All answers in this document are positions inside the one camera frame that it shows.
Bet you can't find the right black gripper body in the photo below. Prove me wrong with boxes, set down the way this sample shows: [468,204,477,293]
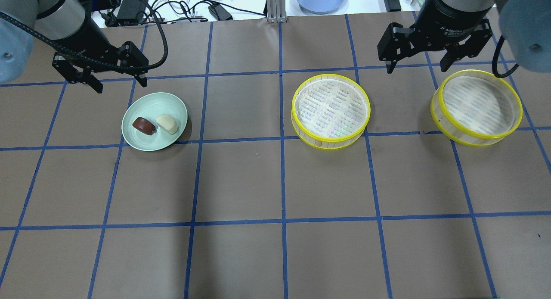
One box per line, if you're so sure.
[378,0,493,62]

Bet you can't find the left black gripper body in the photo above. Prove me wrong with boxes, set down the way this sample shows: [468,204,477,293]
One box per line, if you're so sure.
[53,27,149,82]

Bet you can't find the white steamed bun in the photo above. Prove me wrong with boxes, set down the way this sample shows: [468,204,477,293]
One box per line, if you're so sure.
[155,114,179,134]

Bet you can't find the yellow bamboo steamer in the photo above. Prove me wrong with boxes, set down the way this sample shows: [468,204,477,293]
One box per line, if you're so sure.
[291,74,371,150]
[430,69,523,146]

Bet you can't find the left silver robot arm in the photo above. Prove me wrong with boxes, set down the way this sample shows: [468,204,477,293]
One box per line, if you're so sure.
[0,0,149,93]

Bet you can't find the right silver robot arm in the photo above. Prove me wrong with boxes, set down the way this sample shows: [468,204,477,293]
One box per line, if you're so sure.
[377,0,551,78]

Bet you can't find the light green plate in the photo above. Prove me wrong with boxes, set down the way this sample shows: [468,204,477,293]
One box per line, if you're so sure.
[121,92,188,152]

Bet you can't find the brown steamed bun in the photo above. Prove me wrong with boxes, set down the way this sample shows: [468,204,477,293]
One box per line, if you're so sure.
[132,117,157,136]

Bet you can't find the black power adapter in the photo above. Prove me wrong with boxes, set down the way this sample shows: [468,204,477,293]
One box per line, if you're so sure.
[383,0,402,12]

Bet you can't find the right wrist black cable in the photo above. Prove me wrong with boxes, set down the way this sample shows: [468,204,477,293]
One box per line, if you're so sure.
[492,36,520,81]

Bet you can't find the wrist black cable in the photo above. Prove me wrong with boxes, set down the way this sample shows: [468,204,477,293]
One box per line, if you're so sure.
[0,0,168,71]
[492,36,520,81]

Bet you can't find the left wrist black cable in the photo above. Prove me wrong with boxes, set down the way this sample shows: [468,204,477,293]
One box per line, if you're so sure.
[0,0,168,71]

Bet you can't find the aluminium frame post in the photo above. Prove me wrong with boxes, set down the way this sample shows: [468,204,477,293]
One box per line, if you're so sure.
[266,0,288,23]

